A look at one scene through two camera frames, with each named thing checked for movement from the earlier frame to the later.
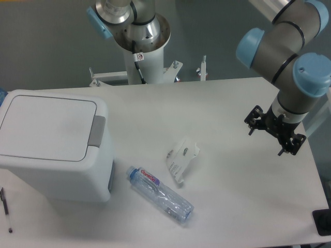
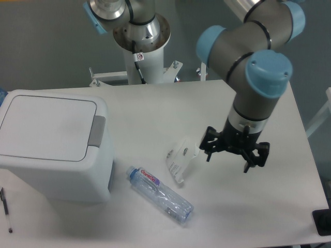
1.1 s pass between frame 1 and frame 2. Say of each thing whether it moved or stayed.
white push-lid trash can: stayed
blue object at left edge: stayed
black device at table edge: stayed
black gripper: moved
